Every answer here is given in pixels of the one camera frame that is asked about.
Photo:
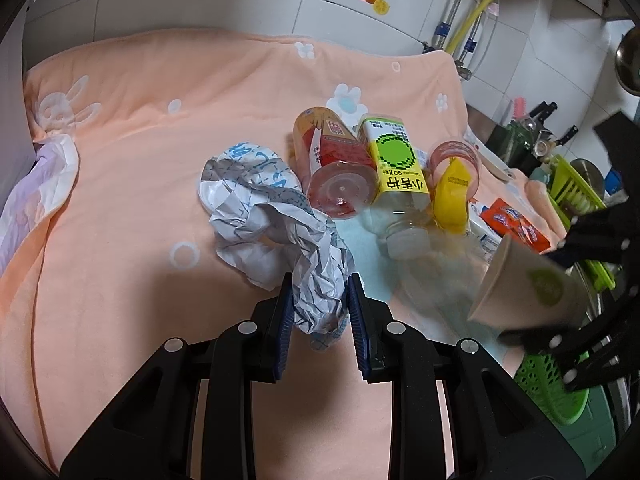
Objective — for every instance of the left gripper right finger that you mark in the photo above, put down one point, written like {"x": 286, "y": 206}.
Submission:
{"x": 456, "y": 413}

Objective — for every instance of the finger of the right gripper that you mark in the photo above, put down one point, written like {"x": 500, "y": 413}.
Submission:
{"x": 585, "y": 357}
{"x": 609, "y": 235}

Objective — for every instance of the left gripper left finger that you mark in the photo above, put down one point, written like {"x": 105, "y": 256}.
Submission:
{"x": 146, "y": 431}

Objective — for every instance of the beige paper cup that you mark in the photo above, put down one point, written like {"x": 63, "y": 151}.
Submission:
{"x": 523, "y": 289}

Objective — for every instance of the yellow green label bottle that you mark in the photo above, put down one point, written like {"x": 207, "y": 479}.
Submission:
{"x": 398, "y": 214}

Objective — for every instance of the white blue paper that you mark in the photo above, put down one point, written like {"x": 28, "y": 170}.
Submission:
{"x": 265, "y": 228}

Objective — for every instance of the green dish rack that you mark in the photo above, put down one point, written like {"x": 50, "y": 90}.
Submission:
{"x": 571, "y": 196}

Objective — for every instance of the green plastic waste basket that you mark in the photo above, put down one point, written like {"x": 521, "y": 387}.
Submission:
{"x": 539, "y": 377}

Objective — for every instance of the orange red snack packet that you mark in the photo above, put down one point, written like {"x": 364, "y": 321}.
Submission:
{"x": 505, "y": 220}

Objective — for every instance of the yellow snack wrapper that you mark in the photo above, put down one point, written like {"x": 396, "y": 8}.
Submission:
{"x": 450, "y": 211}

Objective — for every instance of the peach floral towel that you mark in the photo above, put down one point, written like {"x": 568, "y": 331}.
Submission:
{"x": 127, "y": 259}

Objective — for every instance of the clear pink plastic cup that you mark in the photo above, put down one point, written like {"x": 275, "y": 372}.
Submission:
{"x": 439, "y": 159}

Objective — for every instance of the red yellow drink bottle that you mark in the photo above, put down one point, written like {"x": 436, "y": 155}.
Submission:
{"x": 335, "y": 170}

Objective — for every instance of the white lilac quilted cloth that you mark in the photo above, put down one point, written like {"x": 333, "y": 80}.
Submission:
{"x": 41, "y": 193}

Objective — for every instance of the steel water pipe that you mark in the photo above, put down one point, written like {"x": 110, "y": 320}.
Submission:
{"x": 452, "y": 5}

